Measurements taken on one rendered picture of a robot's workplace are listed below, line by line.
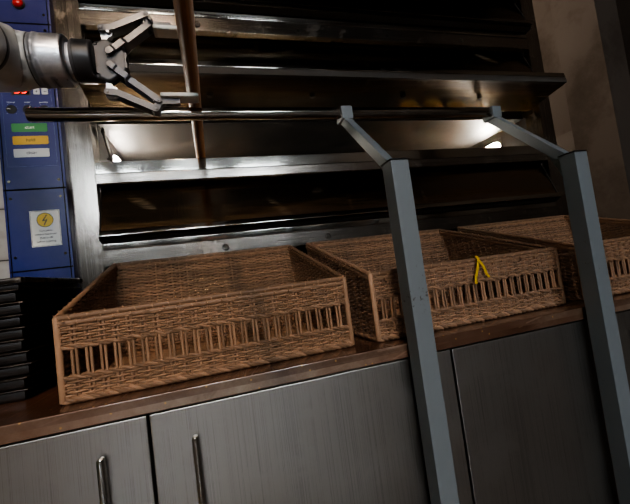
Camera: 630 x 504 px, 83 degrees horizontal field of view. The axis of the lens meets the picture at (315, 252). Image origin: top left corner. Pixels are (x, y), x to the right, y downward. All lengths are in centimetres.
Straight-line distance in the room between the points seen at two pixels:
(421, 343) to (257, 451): 36
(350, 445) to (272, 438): 15
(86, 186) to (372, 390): 102
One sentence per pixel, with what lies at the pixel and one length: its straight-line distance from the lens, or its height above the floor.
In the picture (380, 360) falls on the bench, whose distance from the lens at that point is 76.
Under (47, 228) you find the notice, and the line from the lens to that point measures 130.
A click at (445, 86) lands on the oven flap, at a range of 157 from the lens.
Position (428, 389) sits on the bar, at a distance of 76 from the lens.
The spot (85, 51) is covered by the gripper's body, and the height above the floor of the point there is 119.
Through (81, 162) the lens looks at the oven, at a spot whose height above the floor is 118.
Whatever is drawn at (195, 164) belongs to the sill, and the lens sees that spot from 129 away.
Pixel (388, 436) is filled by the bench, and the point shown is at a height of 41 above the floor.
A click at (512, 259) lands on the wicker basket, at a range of 101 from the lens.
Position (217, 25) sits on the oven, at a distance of 152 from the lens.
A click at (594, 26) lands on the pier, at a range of 343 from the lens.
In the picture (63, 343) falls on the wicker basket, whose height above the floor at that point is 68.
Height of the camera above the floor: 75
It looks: 3 degrees up
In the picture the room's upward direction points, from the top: 8 degrees counter-clockwise
